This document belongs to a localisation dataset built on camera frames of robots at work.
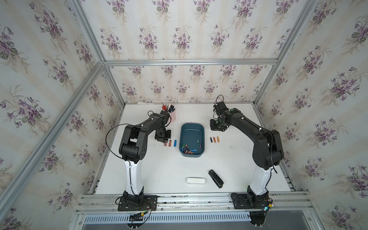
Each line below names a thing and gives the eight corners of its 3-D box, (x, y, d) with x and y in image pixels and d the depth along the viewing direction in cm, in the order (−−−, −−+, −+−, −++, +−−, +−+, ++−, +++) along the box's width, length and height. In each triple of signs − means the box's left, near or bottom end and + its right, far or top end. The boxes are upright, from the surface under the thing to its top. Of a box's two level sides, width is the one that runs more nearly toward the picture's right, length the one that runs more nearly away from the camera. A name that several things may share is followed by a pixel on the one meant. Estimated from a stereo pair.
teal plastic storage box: (179, 157, 91) (179, 153, 87) (180, 126, 107) (179, 122, 103) (205, 157, 91) (206, 154, 87) (202, 127, 107) (203, 122, 103)
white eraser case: (186, 184, 81) (186, 182, 79) (186, 179, 83) (186, 177, 80) (205, 184, 81) (205, 182, 79) (204, 179, 83) (205, 177, 81)
